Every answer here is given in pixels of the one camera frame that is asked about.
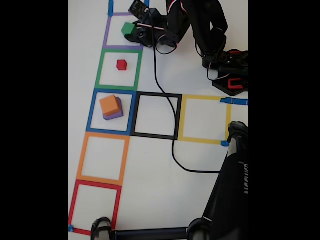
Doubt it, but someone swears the red base clamp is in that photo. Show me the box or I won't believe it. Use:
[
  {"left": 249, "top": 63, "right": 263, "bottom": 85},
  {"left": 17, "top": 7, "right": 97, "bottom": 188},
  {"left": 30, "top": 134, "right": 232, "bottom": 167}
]
[{"left": 227, "top": 78, "right": 244, "bottom": 90}]

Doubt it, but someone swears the green square frame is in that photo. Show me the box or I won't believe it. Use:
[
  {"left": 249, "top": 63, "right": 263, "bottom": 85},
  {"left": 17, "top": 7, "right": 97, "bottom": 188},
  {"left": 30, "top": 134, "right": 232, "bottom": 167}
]
[{"left": 94, "top": 48, "right": 143, "bottom": 91}]

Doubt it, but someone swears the black camera tripod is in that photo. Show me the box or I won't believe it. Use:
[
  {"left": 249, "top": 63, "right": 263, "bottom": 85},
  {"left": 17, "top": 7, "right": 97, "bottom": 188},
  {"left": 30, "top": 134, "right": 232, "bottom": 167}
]
[{"left": 90, "top": 121, "right": 249, "bottom": 240}]

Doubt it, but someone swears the black camera cable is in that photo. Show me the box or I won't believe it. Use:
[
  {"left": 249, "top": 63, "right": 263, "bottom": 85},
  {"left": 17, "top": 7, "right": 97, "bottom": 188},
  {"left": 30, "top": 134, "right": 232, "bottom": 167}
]
[{"left": 149, "top": 13, "right": 222, "bottom": 174}]

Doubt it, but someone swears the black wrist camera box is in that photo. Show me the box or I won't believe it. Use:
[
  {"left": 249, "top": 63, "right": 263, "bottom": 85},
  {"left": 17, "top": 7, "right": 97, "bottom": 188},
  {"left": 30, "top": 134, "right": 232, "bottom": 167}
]
[{"left": 128, "top": 0, "right": 160, "bottom": 22}]

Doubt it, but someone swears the large purple cube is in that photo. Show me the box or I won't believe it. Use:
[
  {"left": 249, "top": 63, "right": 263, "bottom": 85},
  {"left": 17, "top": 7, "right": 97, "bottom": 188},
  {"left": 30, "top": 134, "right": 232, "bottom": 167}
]
[{"left": 102, "top": 97, "right": 124, "bottom": 122}]

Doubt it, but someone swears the yellow square frame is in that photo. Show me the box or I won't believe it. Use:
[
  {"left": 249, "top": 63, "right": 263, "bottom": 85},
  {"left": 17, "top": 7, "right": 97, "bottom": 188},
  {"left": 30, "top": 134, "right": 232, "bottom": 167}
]
[{"left": 177, "top": 94, "right": 232, "bottom": 145}]

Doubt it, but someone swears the purple square frame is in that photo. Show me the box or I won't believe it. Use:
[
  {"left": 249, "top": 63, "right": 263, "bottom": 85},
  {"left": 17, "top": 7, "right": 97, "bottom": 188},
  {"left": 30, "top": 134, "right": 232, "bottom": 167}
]
[{"left": 102, "top": 12, "right": 146, "bottom": 51}]

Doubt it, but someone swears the thin servo wire loop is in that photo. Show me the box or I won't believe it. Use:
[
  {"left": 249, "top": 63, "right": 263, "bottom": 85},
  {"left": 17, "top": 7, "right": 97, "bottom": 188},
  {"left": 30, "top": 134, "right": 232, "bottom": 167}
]
[{"left": 154, "top": 41, "right": 180, "bottom": 55}]

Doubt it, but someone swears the orange square frame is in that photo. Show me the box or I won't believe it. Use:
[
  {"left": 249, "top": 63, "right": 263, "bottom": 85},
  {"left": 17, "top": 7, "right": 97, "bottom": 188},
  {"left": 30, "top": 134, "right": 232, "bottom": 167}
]
[{"left": 76, "top": 131, "right": 131, "bottom": 186}]

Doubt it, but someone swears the black square frame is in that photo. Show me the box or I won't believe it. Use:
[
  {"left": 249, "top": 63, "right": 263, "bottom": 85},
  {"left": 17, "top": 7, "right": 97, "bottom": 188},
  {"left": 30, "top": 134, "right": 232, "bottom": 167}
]
[{"left": 129, "top": 91, "right": 183, "bottom": 141}]

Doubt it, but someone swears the blue square frame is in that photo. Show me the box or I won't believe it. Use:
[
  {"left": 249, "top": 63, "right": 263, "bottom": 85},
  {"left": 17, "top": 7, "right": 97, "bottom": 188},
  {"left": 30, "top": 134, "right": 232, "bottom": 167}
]
[{"left": 86, "top": 88, "right": 138, "bottom": 136}]

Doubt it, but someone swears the green cube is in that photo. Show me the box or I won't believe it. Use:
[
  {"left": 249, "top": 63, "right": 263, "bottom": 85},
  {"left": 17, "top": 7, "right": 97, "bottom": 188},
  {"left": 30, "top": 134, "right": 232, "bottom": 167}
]
[{"left": 121, "top": 21, "right": 138, "bottom": 36}]

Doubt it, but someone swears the orange cube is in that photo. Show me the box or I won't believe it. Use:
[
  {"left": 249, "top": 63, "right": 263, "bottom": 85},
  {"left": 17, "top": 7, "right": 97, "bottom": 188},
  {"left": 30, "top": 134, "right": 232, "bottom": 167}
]
[{"left": 99, "top": 94, "right": 121, "bottom": 116}]

